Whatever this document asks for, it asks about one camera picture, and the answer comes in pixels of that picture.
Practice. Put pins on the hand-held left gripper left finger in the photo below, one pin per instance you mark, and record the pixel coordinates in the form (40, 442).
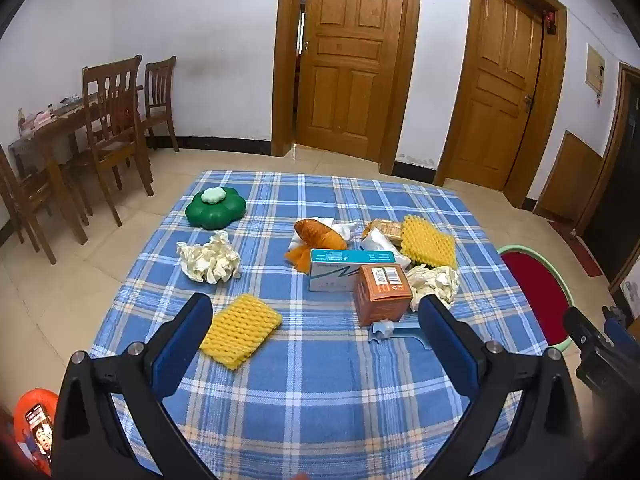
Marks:
(175, 355)

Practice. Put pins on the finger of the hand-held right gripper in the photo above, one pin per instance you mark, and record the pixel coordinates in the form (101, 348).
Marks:
(622, 335)
(582, 330)

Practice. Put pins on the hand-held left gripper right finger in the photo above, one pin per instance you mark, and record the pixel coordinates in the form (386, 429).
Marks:
(450, 345)

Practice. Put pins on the red basin with green rim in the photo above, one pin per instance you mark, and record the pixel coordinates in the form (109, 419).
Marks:
(537, 290)

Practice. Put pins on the white paper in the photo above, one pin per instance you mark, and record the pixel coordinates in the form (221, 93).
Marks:
(210, 260)
(440, 282)

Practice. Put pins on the orange box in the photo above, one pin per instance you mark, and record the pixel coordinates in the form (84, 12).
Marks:
(382, 295)

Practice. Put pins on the clear plastic bag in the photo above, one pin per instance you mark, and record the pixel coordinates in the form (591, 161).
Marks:
(377, 247)

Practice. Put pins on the white teal box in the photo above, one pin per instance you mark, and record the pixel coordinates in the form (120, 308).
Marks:
(332, 272)

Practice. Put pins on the orange bread package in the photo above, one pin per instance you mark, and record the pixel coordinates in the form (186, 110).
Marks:
(320, 234)

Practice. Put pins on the blue plastic clip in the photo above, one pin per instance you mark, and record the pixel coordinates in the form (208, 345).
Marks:
(395, 332)

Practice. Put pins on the yellow foam net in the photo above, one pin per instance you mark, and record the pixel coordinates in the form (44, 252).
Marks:
(430, 242)
(240, 332)

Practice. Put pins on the red floor mat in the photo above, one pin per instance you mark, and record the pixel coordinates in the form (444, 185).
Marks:
(580, 250)

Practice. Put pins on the biscuit pack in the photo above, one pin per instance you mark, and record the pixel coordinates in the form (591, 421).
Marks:
(385, 230)

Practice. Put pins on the black door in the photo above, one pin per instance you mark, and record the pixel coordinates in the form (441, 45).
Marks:
(612, 200)

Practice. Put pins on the blue plaid cloth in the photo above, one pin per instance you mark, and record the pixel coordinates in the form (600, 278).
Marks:
(320, 390)

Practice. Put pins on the green clover-shaped container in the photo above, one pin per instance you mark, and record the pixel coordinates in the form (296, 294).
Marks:
(215, 210)

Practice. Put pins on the smartphone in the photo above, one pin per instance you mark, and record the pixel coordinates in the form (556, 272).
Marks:
(40, 432)

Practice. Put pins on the white tissue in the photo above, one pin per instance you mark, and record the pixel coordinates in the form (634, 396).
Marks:
(342, 230)

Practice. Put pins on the orange plastic stool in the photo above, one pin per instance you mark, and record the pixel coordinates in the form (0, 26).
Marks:
(22, 420)

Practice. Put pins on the wooden chair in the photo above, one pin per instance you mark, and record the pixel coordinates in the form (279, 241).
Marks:
(112, 110)
(160, 85)
(25, 200)

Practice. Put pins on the wooden dining table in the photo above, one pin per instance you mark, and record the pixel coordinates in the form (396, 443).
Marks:
(55, 130)

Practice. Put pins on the wooden door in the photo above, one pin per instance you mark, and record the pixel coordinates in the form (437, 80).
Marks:
(495, 90)
(355, 60)

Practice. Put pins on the pink packet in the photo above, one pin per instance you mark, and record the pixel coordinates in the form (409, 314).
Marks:
(37, 120)

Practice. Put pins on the red door ornament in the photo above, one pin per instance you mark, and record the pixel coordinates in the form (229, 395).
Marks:
(551, 22)

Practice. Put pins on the wall electrical box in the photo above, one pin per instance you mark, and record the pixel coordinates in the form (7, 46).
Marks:
(595, 67)

